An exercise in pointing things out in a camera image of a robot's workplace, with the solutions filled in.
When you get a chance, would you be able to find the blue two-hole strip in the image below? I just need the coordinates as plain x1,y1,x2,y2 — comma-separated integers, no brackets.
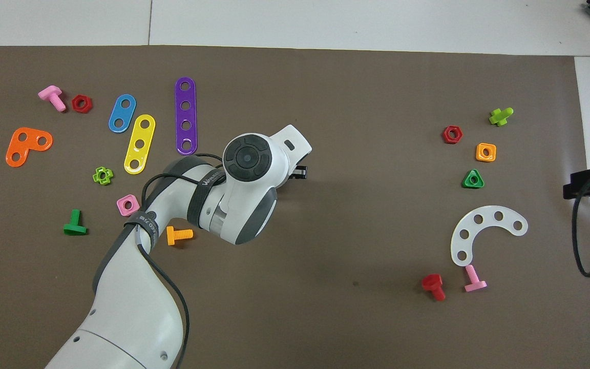
108,94,137,134

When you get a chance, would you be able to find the orange plastic screw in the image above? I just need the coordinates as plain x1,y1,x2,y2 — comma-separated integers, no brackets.
166,225,194,247

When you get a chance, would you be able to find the pink square nut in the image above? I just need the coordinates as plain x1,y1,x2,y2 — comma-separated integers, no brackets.
116,194,140,217

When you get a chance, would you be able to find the orange square nut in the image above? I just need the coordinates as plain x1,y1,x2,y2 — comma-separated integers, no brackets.
475,142,497,163

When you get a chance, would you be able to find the green triangle nut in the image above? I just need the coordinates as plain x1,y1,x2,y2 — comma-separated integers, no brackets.
461,169,486,190

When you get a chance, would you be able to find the yellow three-hole strip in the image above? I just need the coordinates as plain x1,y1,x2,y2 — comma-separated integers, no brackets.
123,114,157,175

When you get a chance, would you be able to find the pink plastic screw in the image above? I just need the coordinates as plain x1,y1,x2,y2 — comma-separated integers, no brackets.
463,264,488,293
37,85,67,113

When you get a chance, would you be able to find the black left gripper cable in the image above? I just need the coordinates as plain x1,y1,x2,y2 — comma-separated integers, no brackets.
134,153,224,369

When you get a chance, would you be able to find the purple four-hole strip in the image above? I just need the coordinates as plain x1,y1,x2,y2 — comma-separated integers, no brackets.
175,77,198,156

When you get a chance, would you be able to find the green plastic screw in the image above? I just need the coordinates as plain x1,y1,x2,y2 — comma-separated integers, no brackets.
63,209,88,236

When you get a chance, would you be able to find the lime green cross screw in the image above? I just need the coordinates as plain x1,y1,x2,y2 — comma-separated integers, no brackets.
489,107,514,127

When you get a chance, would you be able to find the red plastic screw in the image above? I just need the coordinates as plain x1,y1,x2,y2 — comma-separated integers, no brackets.
422,274,447,302

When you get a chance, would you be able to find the brown table mat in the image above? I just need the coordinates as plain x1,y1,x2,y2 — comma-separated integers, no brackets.
0,45,590,369

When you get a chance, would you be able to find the white curved five-hole plate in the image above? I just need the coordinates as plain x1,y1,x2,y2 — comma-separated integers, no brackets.
450,206,529,268

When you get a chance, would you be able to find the orange three-hole angle plate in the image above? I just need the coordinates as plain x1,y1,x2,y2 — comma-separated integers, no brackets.
6,127,54,168

